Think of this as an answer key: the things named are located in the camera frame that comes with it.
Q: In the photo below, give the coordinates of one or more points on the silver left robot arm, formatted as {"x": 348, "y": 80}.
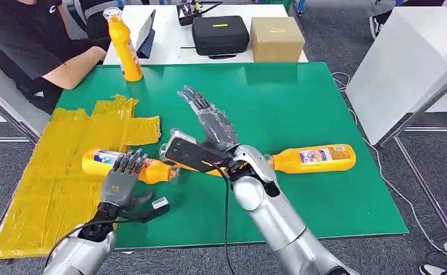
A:
{"x": 79, "y": 254}

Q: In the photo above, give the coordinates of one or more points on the grey table with steel frame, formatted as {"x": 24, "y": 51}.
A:
{"x": 3, "y": 102}

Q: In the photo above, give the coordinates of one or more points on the green table mat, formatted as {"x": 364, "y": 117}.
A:
{"x": 284, "y": 106}

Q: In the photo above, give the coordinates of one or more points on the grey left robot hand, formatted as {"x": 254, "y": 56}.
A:
{"x": 119, "y": 188}

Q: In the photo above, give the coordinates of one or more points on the black carrying case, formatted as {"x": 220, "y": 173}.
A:
{"x": 219, "y": 36}

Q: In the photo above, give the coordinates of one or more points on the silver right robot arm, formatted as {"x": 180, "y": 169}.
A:
{"x": 269, "y": 216}

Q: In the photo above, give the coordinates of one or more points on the person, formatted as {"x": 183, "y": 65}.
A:
{"x": 377, "y": 22}
{"x": 14, "y": 41}
{"x": 94, "y": 19}

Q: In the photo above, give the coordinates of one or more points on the green crate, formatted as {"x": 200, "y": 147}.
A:
{"x": 280, "y": 3}

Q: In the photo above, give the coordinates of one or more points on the person's shoe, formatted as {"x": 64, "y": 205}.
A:
{"x": 432, "y": 270}

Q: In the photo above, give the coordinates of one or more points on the black handheld controller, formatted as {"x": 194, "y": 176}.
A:
{"x": 187, "y": 13}

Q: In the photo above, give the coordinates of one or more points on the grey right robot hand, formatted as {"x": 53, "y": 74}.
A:
{"x": 217, "y": 127}

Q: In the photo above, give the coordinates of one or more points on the yellow plastic sheet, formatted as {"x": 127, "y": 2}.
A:
{"x": 37, "y": 197}

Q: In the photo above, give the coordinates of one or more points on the orange drink bottle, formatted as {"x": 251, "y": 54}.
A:
{"x": 202, "y": 171}
{"x": 314, "y": 159}
{"x": 155, "y": 172}
{"x": 126, "y": 49}

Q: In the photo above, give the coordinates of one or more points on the tablet in dark stand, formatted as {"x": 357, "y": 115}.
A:
{"x": 147, "y": 34}

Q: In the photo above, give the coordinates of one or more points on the white table with steel frame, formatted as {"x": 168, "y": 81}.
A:
{"x": 398, "y": 68}

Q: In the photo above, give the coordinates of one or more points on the brown cardboard box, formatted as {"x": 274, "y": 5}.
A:
{"x": 276, "y": 41}

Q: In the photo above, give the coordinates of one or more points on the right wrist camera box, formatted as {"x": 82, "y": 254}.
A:
{"x": 187, "y": 153}

